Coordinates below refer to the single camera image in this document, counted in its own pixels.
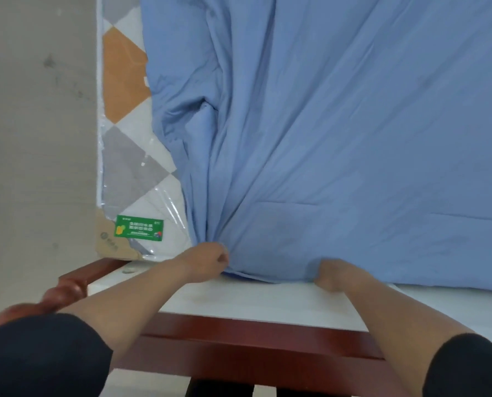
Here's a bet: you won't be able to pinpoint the brown cardboard corner guard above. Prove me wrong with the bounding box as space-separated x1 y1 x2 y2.
94 208 145 261

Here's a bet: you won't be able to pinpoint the person's left forearm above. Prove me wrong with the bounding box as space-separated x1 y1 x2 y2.
59 260 197 361

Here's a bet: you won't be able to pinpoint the grey crown print mattress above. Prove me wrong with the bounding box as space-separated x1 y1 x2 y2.
96 0 198 264

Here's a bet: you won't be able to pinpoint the person's right forearm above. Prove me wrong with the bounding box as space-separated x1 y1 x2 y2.
341 268 477 397

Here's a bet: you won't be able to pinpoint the light blue sheet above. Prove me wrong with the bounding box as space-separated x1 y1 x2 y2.
139 0 492 294

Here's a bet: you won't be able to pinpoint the white wooden bed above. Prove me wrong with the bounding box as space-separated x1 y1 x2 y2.
0 257 492 397

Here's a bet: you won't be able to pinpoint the person's black shirt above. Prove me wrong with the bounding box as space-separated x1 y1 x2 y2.
0 313 492 397

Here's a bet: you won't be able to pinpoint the green rectangular sticker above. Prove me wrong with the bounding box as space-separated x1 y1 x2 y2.
113 214 165 243

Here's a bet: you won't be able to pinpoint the person's right hand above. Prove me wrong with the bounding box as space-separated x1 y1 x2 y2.
314 259 371 293

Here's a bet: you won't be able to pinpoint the person's left hand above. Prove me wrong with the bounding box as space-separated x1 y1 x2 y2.
175 242 230 284

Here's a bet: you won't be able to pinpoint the person's black trousers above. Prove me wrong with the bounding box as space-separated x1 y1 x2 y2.
185 378 350 397

